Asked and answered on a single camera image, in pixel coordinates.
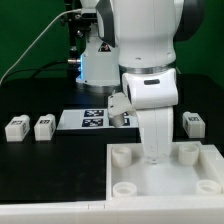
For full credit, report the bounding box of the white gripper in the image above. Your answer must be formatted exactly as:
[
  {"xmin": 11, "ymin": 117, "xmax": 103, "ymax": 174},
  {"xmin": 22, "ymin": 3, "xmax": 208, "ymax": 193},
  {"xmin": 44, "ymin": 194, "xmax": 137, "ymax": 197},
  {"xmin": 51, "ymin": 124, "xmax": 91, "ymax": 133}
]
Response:
[{"xmin": 107, "ymin": 92, "xmax": 134, "ymax": 128}]

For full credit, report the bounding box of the white square tabletop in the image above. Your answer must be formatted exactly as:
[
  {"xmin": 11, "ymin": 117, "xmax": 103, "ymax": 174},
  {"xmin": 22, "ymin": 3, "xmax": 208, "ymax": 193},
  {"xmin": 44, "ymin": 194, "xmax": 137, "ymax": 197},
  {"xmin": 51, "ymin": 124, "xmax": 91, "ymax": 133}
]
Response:
[{"xmin": 106, "ymin": 142, "xmax": 224, "ymax": 199}]

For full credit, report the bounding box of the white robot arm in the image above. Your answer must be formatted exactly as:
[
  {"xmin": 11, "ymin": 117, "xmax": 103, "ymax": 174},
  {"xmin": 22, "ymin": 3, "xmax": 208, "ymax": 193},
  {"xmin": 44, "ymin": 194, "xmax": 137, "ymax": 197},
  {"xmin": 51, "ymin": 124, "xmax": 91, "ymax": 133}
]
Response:
[{"xmin": 76, "ymin": 0, "xmax": 204, "ymax": 162}]

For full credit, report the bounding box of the white marker sheet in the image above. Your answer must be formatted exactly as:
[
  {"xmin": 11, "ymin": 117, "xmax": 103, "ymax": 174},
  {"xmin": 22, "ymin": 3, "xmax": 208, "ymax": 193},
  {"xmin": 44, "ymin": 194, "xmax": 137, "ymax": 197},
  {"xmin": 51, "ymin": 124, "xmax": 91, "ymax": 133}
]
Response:
[{"xmin": 56, "ymin": 107, "xmax": 140, "ymax": 131}]

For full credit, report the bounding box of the white L-shaped obstacle fence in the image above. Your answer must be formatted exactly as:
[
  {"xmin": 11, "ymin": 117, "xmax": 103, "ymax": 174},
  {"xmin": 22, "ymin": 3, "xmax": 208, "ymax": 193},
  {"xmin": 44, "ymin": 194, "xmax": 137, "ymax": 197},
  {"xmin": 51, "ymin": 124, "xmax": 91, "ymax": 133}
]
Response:
[{"xmin": 0, "ymin": 144, "xmax": 224, "ymax": 224}]

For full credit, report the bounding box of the black cable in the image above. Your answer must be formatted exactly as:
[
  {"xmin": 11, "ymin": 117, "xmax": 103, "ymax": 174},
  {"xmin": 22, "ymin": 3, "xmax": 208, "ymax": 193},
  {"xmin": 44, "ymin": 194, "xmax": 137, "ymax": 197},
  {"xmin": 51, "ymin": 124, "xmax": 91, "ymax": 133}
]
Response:
[{"xmin": 0, "ymin": 59, "xmax": 81, "ymax": 87}]

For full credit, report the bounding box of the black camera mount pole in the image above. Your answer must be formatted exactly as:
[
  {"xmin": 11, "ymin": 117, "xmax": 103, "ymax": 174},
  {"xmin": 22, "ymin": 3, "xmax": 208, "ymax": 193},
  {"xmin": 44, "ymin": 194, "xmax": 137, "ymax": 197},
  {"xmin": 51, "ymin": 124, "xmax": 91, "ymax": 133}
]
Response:
[{"xmin": 60, "ymin": 0, "xmax": 90, "ymax": 82}]

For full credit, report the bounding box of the white camera cable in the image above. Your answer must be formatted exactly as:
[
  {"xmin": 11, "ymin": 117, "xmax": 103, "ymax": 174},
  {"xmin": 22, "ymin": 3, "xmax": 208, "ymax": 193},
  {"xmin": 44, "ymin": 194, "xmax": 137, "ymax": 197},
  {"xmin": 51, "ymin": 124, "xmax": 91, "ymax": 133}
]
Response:
[{"xmin": 0, "ymin": 8, "xmax": 83, "ymax": 85}]

